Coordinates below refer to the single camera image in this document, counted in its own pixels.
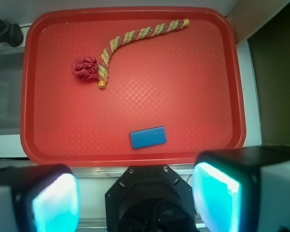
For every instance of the clear plastic container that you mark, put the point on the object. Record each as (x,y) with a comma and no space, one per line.
(11,70)

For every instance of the blue rectangular block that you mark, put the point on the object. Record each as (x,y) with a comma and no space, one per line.
(148,137)

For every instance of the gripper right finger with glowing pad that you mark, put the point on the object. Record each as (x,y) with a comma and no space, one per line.
(243,190)

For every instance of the red plastic tray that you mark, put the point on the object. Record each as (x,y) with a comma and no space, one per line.
(187,81)

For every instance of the crumpled red paper ball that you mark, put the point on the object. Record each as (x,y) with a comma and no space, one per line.
(86,68)

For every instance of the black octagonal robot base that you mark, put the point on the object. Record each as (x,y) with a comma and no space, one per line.
(150,199)

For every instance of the black clamp mount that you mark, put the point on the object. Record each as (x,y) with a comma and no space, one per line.
(10,33)

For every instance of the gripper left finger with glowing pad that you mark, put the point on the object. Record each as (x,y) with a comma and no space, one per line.
(39,199)

